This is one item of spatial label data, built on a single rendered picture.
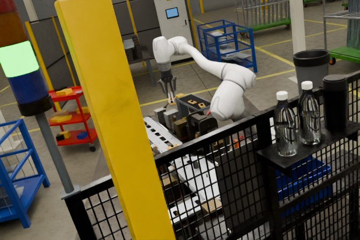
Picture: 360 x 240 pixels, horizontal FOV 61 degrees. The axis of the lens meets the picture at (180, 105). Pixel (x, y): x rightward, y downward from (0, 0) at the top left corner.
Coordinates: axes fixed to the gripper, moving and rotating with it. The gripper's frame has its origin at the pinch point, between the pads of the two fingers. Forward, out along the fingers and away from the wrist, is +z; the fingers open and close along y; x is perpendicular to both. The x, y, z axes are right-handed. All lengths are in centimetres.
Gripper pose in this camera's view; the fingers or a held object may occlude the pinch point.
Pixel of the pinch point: (170, 97)
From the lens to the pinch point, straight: 211.6
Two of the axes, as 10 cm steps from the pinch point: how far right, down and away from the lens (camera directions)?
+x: 3.0, 3.2, -9.0
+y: -9.4, 2.7, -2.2
